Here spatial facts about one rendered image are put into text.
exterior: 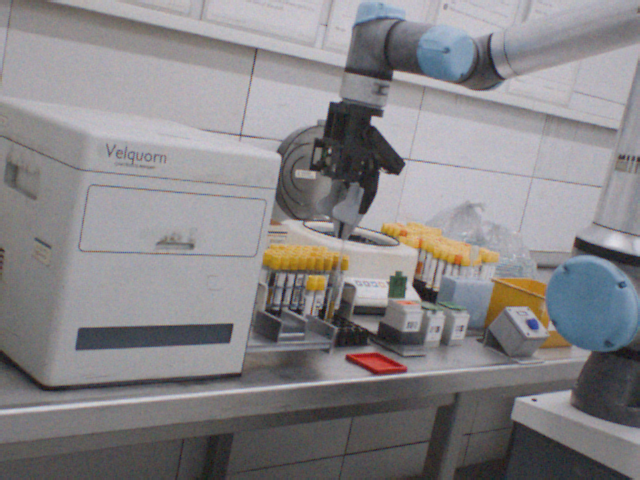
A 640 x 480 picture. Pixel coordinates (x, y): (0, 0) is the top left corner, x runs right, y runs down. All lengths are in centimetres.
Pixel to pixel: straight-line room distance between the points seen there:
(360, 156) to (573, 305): 42
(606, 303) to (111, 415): 59
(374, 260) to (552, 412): 59
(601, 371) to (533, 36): 48
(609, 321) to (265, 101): 103
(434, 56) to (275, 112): 71
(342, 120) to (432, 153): 95
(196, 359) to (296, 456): 118
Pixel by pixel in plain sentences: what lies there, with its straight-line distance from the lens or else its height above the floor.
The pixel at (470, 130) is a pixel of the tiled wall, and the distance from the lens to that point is 244.
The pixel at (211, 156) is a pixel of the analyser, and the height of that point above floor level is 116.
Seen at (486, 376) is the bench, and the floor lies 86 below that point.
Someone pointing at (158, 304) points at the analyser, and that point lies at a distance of 113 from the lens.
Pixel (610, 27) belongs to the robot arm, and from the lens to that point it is 136.
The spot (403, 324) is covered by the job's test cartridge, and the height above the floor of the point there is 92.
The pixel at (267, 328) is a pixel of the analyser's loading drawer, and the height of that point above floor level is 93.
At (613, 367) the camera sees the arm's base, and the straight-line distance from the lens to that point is 131.
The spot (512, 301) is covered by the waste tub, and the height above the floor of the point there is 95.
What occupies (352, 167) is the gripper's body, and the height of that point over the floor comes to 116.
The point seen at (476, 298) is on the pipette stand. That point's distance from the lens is 175.
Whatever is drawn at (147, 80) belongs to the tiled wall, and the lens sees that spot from 180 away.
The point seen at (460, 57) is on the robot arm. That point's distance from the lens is 135.
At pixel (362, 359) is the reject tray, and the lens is 143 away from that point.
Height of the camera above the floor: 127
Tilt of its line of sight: 9 degrees down
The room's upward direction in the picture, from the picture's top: 12 degrees clockwise
